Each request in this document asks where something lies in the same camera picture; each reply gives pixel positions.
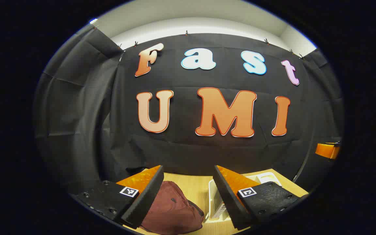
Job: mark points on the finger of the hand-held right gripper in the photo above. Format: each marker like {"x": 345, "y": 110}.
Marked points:
{"x": 326, "y": 150}

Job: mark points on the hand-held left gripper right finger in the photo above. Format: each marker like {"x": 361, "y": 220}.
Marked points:
{"x": 230, "y": 202}

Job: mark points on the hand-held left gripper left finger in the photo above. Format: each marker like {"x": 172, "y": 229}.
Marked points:
{"x": 145, "y": 202}

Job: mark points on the white book portrait cover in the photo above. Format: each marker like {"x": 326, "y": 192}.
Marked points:
{"x": 222, "y": 209}

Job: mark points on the white bookshelf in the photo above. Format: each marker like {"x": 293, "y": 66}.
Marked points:
{"x": 212, "y": 202}

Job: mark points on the maroon schoolbag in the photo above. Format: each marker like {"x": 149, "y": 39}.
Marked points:
{"x": 171, "y": 212}

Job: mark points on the black backdrop cloth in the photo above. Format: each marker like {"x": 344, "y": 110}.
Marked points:
{"x": 188, "y": 153}

